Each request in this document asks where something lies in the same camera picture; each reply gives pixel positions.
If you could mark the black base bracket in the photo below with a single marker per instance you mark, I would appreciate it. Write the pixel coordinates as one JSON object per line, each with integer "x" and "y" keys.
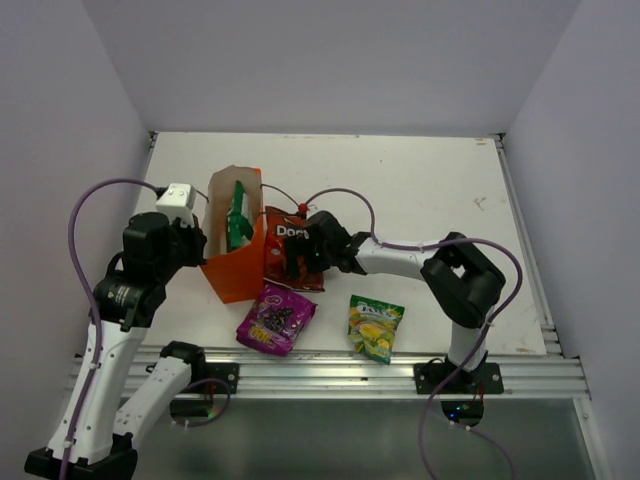
{"x": 224, "y": 371}
{"x": 485, "y": 379}

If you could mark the red Doritos chip bag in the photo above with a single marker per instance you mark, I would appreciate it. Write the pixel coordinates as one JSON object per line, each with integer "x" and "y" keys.
{"x": 283, "y": 265}

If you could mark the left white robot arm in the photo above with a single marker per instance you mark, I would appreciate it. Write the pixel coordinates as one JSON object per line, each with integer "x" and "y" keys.
{"x": 99, "y": 435}

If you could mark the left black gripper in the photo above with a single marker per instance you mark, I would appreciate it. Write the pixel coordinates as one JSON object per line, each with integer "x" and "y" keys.
{"x": 197, "y": 239}

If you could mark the green snack bag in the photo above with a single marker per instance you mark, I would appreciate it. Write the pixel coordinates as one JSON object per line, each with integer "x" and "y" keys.
{"x": 239, "y": 220}

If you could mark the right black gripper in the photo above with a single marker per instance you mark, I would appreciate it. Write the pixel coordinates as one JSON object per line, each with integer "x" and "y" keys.
{"x": 296, "y": 247}

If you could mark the orange paper bag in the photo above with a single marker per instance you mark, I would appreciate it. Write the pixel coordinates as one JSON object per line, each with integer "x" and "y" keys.
{"x": 238, "y": 275}

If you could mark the purple snack bag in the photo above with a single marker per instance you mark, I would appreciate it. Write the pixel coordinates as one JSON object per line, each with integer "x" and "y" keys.
{"x": 275, "y": 320}

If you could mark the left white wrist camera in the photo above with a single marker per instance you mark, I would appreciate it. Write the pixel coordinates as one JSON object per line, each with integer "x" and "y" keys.
{"x": 177, "y": 203}

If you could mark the green yellow Fox's candy bag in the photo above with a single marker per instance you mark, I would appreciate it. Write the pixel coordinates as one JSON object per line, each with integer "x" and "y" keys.
{"x": 372, "y": 327}

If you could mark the left black base bracket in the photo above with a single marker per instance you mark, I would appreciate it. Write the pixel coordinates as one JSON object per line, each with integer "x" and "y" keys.
{"x": 224, "y": 371}

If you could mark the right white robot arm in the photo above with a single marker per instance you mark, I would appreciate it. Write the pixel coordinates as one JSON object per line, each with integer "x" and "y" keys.
{"x": 463, "y": 281}

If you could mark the right black base bracket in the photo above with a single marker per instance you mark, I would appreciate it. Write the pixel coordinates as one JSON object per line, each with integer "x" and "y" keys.
{"x": 485, "y": 379}

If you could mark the aluminium mounting rail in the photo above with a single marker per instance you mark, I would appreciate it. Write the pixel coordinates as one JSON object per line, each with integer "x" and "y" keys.
{"x": 343, "y": 375}

